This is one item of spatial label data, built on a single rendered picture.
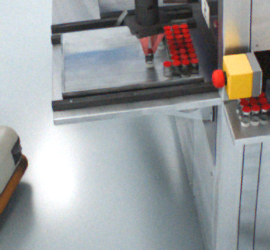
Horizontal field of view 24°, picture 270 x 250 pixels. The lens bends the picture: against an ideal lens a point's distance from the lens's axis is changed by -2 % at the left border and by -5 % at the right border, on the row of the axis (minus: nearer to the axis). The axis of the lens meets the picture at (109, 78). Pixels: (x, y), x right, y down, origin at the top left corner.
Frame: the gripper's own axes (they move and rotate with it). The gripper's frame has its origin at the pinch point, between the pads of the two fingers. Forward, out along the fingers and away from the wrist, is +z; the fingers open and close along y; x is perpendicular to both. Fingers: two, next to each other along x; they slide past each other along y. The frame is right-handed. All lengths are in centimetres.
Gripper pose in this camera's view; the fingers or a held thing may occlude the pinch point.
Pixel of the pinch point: (149, 50)
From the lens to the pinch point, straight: 162.0
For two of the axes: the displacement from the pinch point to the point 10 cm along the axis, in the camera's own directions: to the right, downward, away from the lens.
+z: 0.8, 8.0, 6.0
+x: -3.2, -5.5, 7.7
